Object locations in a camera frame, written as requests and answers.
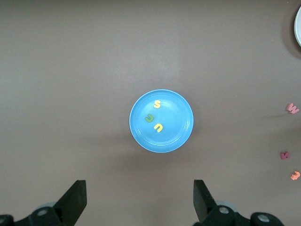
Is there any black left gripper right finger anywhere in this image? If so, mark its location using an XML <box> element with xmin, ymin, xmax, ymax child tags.
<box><xmin>188</xmin><ymin>179</ymin><xmax>238</xmax><ymax>226</ymax></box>

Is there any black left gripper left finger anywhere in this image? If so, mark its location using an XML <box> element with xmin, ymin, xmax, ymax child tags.
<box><xmin>28</xmin><ymin>179</ymin><xmax>87</xmax><ymax>226</ymax></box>

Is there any beige plate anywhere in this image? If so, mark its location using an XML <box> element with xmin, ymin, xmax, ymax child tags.
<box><xmin>293</xmin><ymin>4</ymin><xmax>301</xmax><ymax>48</ymax></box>

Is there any blue plate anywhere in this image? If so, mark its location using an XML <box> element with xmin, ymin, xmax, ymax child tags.
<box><xmin>128</xmin><ymin>89</ymin><xmax>195</xmax><ymax>153</ymax></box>

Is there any brown table cover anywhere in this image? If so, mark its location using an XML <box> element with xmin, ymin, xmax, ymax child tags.
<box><xmin>0</xmin><ymin>0</ymin><xmax>301</xmax><ymax>226</ymax></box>

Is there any pink foam letter w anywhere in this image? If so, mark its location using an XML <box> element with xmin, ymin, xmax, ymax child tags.
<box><xmin>286</xmin><ymin>103</ymin><xmax>300</xmax><ymax>115</ymax></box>

